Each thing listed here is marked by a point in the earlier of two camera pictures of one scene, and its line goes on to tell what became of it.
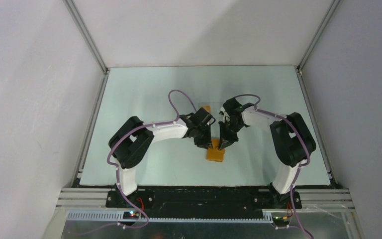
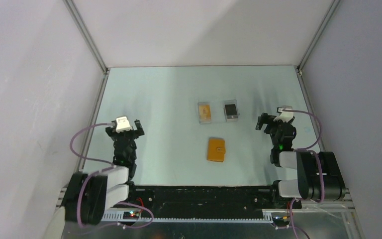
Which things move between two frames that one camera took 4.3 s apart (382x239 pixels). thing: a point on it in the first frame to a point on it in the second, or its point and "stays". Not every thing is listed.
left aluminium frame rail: x=97 y=97 stays
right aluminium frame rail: x=321 y=141 stays
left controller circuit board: x=131 y=215 stays
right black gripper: x=225 y=140 to x=264 y=118
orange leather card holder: x=213 y=154 stays
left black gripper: x=207 y=142 to x=115 y=134
